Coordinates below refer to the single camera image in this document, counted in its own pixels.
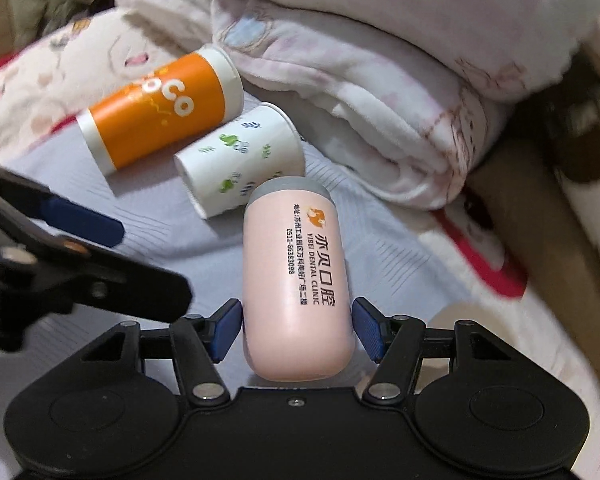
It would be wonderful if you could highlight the pink cup with grey rim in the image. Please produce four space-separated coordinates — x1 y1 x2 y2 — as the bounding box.
242 177 355 382

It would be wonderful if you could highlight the white paper cup green print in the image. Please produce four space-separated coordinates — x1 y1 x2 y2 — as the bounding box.
174 103 306 219

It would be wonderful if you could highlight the orange and white cup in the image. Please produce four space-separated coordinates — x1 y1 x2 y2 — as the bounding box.
76 44 244 176

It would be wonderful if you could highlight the cartoon print bed sheet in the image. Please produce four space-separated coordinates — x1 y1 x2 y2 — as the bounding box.
0 9 600 479

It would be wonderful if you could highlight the brown cream folded blanket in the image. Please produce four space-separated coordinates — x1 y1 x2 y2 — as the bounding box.
467 74 600 302

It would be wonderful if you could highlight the white pink folded quilt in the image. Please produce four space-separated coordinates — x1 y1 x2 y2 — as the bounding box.
116 0 600 209

